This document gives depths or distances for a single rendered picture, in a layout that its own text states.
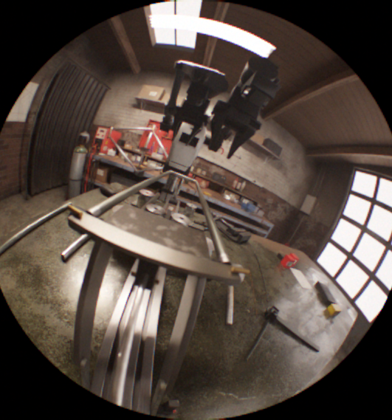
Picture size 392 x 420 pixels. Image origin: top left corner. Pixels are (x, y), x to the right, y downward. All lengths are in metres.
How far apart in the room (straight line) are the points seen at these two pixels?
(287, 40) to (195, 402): 2.21
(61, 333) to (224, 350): 0.24
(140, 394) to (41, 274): 0.22
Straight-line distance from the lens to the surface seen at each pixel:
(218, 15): 1.89
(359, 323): 3.12
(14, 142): 2.79
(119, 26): 2.70
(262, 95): 0.23
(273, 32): 1.99
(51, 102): 2.60
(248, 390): 0.28
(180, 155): 1.03
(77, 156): 2.05
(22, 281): 0.30
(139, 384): 0.20
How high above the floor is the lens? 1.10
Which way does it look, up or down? 17 degrees down
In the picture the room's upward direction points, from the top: 24 degrees clockwise
